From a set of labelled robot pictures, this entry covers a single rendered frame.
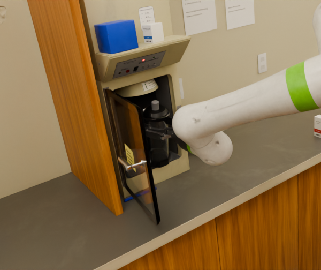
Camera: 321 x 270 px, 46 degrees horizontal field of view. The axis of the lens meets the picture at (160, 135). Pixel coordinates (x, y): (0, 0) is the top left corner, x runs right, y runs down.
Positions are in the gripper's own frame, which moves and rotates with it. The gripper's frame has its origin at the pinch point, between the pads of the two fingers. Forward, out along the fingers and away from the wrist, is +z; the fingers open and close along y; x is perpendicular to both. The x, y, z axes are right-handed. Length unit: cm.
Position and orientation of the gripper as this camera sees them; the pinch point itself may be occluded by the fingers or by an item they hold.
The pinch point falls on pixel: (157, 123)
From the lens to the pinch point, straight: 144.2
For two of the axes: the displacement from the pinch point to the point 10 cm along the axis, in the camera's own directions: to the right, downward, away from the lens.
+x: 1.5, 9.2, 3.7
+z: -5.2, -2.4, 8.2
